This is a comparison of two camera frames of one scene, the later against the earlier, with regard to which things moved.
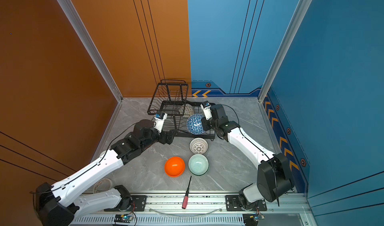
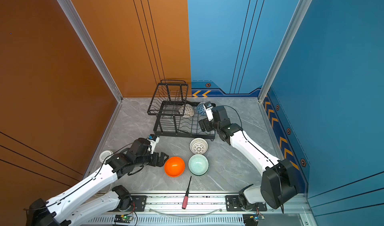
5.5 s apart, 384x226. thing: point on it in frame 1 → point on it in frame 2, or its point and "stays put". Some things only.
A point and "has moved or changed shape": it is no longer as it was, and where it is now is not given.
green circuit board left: [123, 218] stays put
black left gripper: [164, 139] → [156, 162]
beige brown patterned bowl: [186, 110] stays put
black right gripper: [205, 128] stays put
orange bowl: [174, 166] stays put
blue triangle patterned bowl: [194, 124] has moved or changed shape
